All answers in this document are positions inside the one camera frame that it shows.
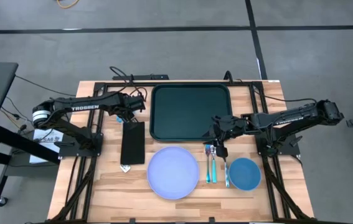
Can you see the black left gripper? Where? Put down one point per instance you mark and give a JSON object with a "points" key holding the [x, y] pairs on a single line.
{"points": [[132, 102]]}

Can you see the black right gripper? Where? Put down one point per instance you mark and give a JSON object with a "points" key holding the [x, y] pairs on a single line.
{"points": [[229, 126]]}

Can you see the black cloth napkin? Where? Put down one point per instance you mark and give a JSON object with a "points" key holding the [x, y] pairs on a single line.
{"points": [[132, 143]]}

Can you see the blue bowl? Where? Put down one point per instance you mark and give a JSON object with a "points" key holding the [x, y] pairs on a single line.
{"points": [[244, 174]]}

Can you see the dark green serving tray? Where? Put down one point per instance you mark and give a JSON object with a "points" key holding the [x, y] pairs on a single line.
{"points": [[188, 109]]}

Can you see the small white napkin tag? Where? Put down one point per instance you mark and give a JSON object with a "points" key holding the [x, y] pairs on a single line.
{"points": [[125, 168]]}

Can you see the lavender round plate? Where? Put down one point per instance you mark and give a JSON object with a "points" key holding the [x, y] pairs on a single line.
{"points": [[173, 172]]}

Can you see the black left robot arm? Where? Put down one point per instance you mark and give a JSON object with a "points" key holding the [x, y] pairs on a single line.
{"points": [[82, 108]]}

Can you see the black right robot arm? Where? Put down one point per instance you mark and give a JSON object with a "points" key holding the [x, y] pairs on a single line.
{"points": [[288, 119]]}

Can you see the black power strip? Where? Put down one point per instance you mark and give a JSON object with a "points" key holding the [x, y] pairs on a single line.
{"points": [[145, 76]]}

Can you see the printed white paper sheet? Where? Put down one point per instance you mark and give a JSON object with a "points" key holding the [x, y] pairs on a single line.
{"points": [[50, 138]]}

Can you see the black caster wheel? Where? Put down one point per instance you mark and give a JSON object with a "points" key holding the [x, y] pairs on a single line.
{"points": [[2, 201]]}

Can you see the black metal table frame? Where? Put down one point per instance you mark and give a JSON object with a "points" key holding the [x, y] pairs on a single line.
{"points": [[117, 84]]}

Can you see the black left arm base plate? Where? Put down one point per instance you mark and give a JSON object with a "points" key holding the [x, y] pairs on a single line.
{"points": [[70, 151]]}

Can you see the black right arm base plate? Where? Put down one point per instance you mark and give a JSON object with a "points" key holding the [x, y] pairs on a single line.
{"points": [[291, 149]]}

